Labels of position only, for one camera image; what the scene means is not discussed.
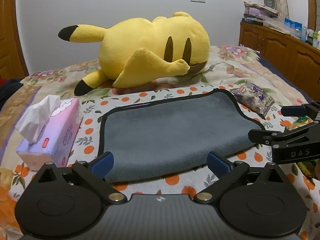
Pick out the green yellow snack bag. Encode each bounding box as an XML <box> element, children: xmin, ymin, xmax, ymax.
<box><xmin>285</xmin><ymin>115</ymin><xmax>320</xmax><ymax>181</ymax></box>

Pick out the purple snack bag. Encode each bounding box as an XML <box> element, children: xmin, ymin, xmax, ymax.
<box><xmin>230</xmin><ymin>82</ymin><xmax>275</xmax><ymax>119</ymax></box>

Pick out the stack of books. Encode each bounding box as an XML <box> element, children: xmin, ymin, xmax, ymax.
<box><xmin>242</xmin><ymin>1</ymin><xmax>279</xmax><ymax>26</ymax></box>

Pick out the dark blue blanket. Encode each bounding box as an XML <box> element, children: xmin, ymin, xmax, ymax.
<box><xmin>0</xmin><ymin>78</ymin><xmax>23</xmax><ymax>109</ymax></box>

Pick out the purple and grey towel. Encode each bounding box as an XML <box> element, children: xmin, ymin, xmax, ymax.
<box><xmin>98</xmin><ymin>89</ymin><xmax>263</xmax><ymax>183</ymax></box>

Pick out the blue white box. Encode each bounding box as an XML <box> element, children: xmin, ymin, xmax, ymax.
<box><xmin>284</xmin><ymin>18</ymin><xmax>302</xmax><ymax>39</ymax></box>

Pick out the floral bed quilt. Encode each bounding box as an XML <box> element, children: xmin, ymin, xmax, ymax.
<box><xmin>1</xmin><ymin>46</ymin><xmax>319</xmax><ymax>239</ymax></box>

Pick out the yellow Pikachu plush toy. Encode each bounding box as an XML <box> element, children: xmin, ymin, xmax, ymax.
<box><xmin>58</xmin><ymin>11</ymin><xmax>210</xmax><ymax>96</ymax></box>

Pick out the wooden sideboard cabinet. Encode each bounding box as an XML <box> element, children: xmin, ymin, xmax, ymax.
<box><xmin>239</xmin><ymin>22</ymin><xmax>319</xmax><ymax>100</ymax></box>

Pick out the pink tissue box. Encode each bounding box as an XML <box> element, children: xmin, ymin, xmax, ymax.
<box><xmin>15</xmin><ymin>95</ymin><xmax>82</xmax><ymax>171</ymax></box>

